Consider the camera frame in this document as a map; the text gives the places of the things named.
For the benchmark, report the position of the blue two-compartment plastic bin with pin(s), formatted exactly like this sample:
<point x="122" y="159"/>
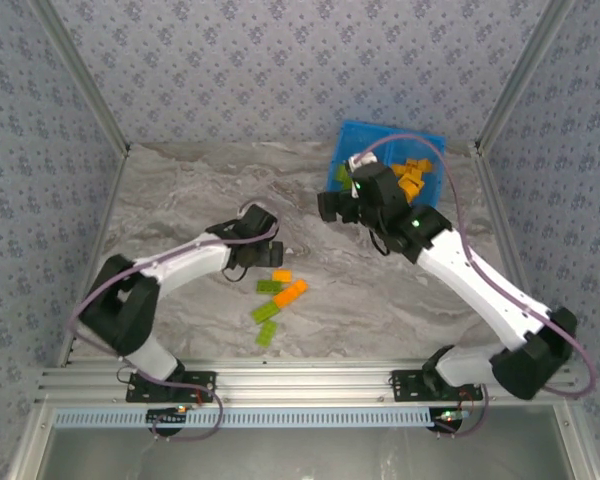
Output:
<point x="420" y="145"/>

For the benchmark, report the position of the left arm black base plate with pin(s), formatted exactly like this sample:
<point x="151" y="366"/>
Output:
<point x="200" y="387"/>

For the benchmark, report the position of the flat orange lego brick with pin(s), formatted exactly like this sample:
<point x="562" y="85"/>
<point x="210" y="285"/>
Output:
<point x="282" y="275"/>

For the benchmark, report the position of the aluminium frame post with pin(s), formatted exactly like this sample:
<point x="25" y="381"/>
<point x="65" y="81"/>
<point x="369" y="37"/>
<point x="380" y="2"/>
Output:
<point x="525" y="75"/>
<point x="80" y="75"/>

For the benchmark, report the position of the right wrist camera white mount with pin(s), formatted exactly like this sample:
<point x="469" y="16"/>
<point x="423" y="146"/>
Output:
<point x="362" y="160"/>

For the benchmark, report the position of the aluminium mounting rail beam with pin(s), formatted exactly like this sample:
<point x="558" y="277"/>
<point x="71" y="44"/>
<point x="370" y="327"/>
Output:
<point x="305" y="385"/>

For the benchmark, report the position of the long orange lego brick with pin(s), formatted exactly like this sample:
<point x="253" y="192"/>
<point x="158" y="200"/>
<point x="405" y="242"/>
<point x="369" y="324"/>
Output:
<point x="291" y="293"/>

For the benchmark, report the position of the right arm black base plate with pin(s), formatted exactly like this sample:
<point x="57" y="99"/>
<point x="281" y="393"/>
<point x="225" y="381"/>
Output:
<point x="410" y="387"/>

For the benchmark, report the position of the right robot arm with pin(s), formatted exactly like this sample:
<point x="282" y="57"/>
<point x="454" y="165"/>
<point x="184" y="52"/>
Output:
<point x="480" y="285"/>

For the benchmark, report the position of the grey metal lower panel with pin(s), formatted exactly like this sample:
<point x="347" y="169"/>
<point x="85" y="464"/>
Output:
<point x="305" y="455"/>

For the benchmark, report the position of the dark green lego brick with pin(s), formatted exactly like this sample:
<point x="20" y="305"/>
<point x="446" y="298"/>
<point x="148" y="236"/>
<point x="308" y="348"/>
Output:
<point x="346" y="184"/>

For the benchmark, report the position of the aluminium table side rail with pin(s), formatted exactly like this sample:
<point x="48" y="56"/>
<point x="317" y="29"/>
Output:
<point x="95" y="250"/>
<point x="510" y="250"/>

